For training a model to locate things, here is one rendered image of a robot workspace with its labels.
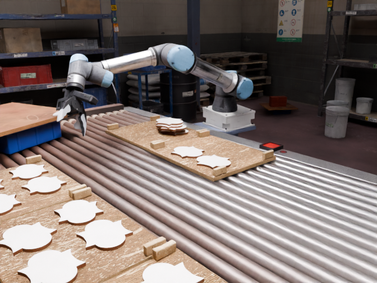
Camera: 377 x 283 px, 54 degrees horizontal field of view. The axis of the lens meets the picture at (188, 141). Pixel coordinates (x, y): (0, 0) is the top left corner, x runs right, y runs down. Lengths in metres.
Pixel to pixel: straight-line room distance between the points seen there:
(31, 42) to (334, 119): 4.26
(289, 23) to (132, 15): 2.87
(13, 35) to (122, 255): 5.03
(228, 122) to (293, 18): 5.43
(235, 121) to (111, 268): 1.43
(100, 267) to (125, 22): 6.22
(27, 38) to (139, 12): 2.17
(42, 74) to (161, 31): 2.52
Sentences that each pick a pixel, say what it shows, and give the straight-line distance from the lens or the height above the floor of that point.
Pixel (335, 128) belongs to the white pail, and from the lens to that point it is 5.22.
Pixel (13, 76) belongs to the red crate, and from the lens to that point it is 5.74.
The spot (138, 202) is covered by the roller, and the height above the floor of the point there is 0.91.
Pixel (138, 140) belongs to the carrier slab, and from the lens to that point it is 1.76.
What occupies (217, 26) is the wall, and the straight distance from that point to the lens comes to 8.01.
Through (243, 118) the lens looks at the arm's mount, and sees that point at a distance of 2.19.
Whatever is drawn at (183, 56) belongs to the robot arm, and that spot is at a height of 1.31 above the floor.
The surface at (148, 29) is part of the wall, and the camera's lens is 7.12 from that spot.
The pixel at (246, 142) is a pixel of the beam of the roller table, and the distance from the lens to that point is 1.79.
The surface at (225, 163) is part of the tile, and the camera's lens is 1.44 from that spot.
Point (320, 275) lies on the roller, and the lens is 0.94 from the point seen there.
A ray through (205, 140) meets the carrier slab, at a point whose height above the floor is 0.94.
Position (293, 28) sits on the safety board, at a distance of 7.40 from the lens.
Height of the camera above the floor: 1.46
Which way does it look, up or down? 18 degrees down
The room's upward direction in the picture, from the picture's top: 1 degrees counter-clockwise
